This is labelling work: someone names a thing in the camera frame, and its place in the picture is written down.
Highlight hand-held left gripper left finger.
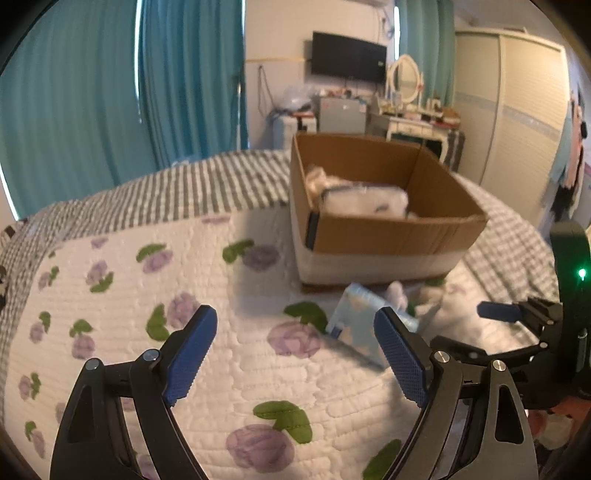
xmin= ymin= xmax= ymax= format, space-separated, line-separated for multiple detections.
xmin=48 ymin=304 xmax=219 ymax=480

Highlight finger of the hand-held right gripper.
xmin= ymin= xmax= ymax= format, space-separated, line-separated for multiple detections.
xmin=477 ymin=296 xmax=563 ymax=344
xmin=429 ymin=335 xmax=561 ymax=370

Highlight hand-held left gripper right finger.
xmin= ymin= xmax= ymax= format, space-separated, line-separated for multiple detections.
xmin=372 ymin=306 xmax=541 ymax=480

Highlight light blue tissue pack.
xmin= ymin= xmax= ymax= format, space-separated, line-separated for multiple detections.
xmin=325 ymin=282 xmax=421 ymax=369

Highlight cardboard box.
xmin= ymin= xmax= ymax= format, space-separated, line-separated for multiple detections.
xmin=289 ymin=131 xmax=489 ymax=294

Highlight cream soft pack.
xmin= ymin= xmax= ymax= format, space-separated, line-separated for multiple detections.
xmin=305 ymin=165 xmax=335 ymax=206

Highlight floral quilted blanket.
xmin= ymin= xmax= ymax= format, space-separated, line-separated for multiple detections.
xmin=0 ymin=210 xmax=555 ymax=480

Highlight hanging clothes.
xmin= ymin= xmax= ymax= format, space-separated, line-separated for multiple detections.
xmin=546 ymin=85 xmax=591 ymax=223

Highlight white blue-print tissue pack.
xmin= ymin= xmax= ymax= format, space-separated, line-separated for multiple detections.
xmin=318 ymin=184 xmax=410 ymax=219

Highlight grey striped bedsheet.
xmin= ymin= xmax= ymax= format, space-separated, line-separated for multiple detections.
xmin=0 ymin=150 xmax=563 ymax=370

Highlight cream sliding wardrobe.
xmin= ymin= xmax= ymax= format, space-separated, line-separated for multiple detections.
xmin=454 ymin=27 xmax=570 ymax=219

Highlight white dressing table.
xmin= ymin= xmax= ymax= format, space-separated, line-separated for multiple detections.
xmin=385 ymin=110 xmax=451 ymax=161

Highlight white low cabinet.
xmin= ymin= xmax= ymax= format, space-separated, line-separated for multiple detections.
xmin=271 ymin=114 xmax=320 ymax=151

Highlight grey mini fridge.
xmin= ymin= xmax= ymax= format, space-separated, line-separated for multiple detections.
xmin=318 ymin=95 xmax=369 ymax=136

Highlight white oval vanity mirror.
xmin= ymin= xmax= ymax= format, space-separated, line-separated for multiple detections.
xmin=386 ymin=54 xmax=424 ymax=105

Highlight teal curtain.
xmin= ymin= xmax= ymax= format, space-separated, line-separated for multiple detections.
xmin=139 ymin=0 xmax=250 ymax=171
xmin=396 ymin=0 xmax=458 ymax=112
xmin=0 ymin=0 xmax=160 ymax=221

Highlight clear plastic bag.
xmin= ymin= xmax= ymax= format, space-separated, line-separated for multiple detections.
xmin=278 ymin=85 xmax=315 ymax=112

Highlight black wall television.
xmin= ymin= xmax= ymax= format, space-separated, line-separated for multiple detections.
xmin=311 ymin=31 xmax=387 ymax=85

